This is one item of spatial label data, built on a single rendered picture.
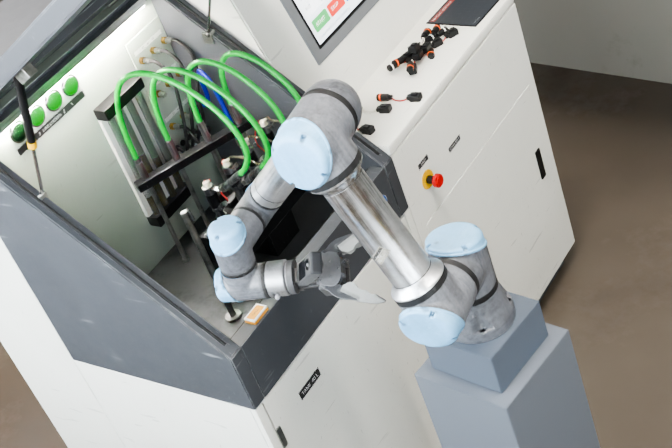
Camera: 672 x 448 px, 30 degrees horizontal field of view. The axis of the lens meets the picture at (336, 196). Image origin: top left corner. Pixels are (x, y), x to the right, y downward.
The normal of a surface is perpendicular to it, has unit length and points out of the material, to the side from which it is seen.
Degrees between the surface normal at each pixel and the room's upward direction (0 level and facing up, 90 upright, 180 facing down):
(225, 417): 90
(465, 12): 0
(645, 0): 90
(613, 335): 0
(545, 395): 90
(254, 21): 76
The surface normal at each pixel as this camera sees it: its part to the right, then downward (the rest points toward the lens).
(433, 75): -0.29, -0.77
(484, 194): 0.81, 0.11
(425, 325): -0.30, 0.73
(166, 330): -0.51, 0.63
